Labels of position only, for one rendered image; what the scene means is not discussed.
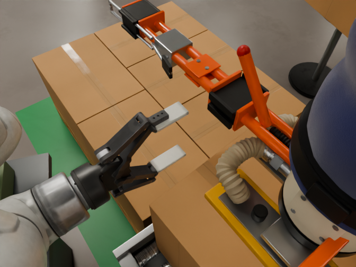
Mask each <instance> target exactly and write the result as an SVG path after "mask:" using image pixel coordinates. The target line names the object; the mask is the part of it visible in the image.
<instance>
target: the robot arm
mask: <svg viewBox="0 0 356 267"><path fill-rule="evenodd" d="M188 114H189V112H188V110H187V109H186V108H185V107H184V106H183V105H182V104H181V103H180V102H176V103H174V104H172V105H171V106H169V107H167V108H166V109H163V110H161V111H159V112H157V113H155V114H153V115H151V116H150V117H145V116H144V114H143V113H142V112H138V113H137V114H136V115H135V116H134V117H133V118H132V119H130V120H129V121H128V122H127V123H126V124H125V125H124V126H123V127H122V128H121V129H120V130H119V131H118V132H117V133H116V134H115V135H114V136H113V137H112V138H111V139H110V140H109V141H108V142H107V143H106V144H104V145H103V146H101V147H100V148H98V149H96V150H95V151H94V154H95V156H96V157H97V158H98V160H99V162H98V163H97V164H96V165H92V164H91V163H85V164H83V165H81V166H80V167H78V168H76V169H74V170H72V171H71V173H70V175H71V176H69V177H67V176H66V174H65V173H64V172H60V173H58V174H57V175H55V176H53V177H51V178H49V179H47V180H46V181H44V182H42V183H40V184H37V185H36V186H34V187H33V188H31V189H29V190H27V191H25V192H22V193H19V194H15V195H11V196H9V197H7V198H5V199H3V200H1V201H0V267H47V251H48V249H49V246H50V245H51V244H52V243H53V242H54V241H55V240H57V239H58V238H60V237H61V236H62V235H65V234H67V232H69V231H70V230H72V229H73V228H75V227H77V226H78V225H80V224H81V223H83V222H84V221H86V220H88V219H89V217H90V214H89V213H88V210H89V209H90V208H91V209H92V210H93V209H94V210H95V209H97V208H98V207H100V206H101V205H103V204H105V203H106V202H108V201H109V200H110V194H109V191H110V192H111V193H112V195H113V196H114V197H115V198H117V197H118V196H120V195H122V194H124V193H126V192H128V191H131V190H134V189H137V188H139V187H142V186H144V185H148V184H150V183H153V182H155V181H156V178H155V177H156V176H157V175H158V173H159V172H161V171H162V170H164V169H166V168H167V167H169V166H171V165H172V164H174V163H175V162H177V161H178V160H180V159H181V158H183V157H184V156H186V153H185V152H184V151H183V150H182V148H181V147H180V146H179V145H175V146H174V147H172V148H171V149H169V150H167V151H166V152H164V153H162V154H161V155H159V156H157V157H156V158H154V159H153V160H151V161H150V162H149V163H147V165H139V166H130V163H131V158H132V156H133V155H134V153H135V152H136V151H137V150H138V148H139V147H140V146H141V145H142V144H143V142H144V141H145V140H146V139H147V137H148V136H149V135H150V134H151V133H152V132H154V133H157V132H159V131H161V130H162V129H164V128H166V127H168V126H169V125H171V124H173V123H175V122H176V121H178V120H180V119H182V118H183V117H185V116H186V115H188ZM21 135H22V127H21V123H20V122H19V120H18V118H17V117H16V116H15V115H14V114H13V113H12V112H11V111H9V110H8V109H6V108H3V107H1V106H0V167H1V166H2V165H3V164H4V163H5V161H6V160H7V159H8V158H9V157H10V156H11V154H12V153H13V152H14V151H15V149H16V147H17V145H18V143H19V141H20V139H21ZM118 155H119V156H118ZM147 178H148V179H147Z"/></svg>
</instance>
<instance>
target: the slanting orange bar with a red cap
mask: <svg viewBox="0 0 356 267"><path fill-rule="evenodd" d="M237 55H238V57H239V61H240V63H241V66H242V70H243V73H244V76H245V79H246V82H247V86H248V89H249V91H250V94H251V98H252V101H253V104H254V107H255V110H256V114H257V117H258V119H259V122H260V124H261V125H262V126H263V127H265V128H268V127H270V126H272V121H271V118H270V114H269V111H268V107H267V105H266V101H265V98H264V95H263V92H262V88H261V85H260V81H259V78H258V75H257V72H256V69H255V66H254V62H253V59H252V55H251V50H250V48H249V46H247V45H241V46H239V47H238V49H237Z"/></svg>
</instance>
